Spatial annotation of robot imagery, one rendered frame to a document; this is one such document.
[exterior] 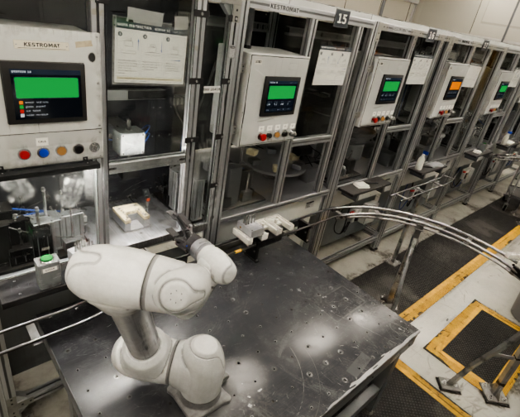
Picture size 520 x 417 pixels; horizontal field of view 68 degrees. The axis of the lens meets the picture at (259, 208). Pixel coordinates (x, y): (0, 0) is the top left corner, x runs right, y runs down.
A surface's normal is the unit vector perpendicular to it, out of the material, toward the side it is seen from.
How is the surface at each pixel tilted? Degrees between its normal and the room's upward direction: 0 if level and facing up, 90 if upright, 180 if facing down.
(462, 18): 90
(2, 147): 90
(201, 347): 6
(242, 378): 0
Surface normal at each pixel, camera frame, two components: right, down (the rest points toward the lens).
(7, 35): 0.65, 0.45
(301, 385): 0.16, -0.87
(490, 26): -0.74, 0.21
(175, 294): 0.15, 0.00
